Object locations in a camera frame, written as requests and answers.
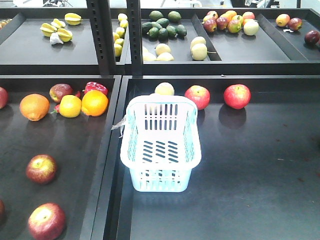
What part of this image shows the light blue plastic basket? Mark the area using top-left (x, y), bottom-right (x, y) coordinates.
top-left (120, 93), bottom-right (202, 193)

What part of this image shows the red apple behind basket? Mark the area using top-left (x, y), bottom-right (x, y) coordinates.
top-left (184, 85), bottom-right (211, 110)

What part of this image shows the pale peach fruit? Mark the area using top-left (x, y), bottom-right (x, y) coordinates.
top-left (154, 82), bottom-right (175, 96)

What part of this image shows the orange fruit right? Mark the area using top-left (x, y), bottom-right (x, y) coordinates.
top-left (81, 90), bottom-right (109, 117)

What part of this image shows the orange fruit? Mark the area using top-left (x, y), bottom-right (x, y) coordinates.
top-left (19, 93), bottom-right (50, 121)
top-left (81, 90), bottom-right (109, 117)

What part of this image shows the red bell pepper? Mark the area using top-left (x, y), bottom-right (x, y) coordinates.
top-left (83, 81), bottom-right (108, 96)

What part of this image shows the red apple right tray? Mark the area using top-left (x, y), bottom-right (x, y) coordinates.
top-left (223, 84), bottom-right (251, 110)

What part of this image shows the yellow apple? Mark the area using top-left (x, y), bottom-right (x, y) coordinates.
top-left (59, 94), bottom-right (82, 118)

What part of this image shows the red chili pepper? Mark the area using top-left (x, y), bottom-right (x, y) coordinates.
top-left (50, 104), bottom-right (60, 114)

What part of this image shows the black wooden produce display stand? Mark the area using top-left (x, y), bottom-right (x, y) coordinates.
top-left (0, 8), bottom-right (320, 240)

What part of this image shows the dark red apple back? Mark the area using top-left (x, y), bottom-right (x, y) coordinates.
top-left (49, 83), bottom-right (74, 104)

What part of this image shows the orange fruit left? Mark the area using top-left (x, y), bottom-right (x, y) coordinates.
top-left (19, 93), bottom-right (50, 121)

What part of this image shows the red apple middle left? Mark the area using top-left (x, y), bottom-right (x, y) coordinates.
top-left (25, 154), bottom-right (58, 185)

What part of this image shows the red apple front left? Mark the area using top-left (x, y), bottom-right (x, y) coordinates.
top-left (28, 202), bottom-right (66, 240)

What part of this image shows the black upright shelf post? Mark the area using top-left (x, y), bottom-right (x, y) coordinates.
top-left (86, 0), bottom-right (143, 76)

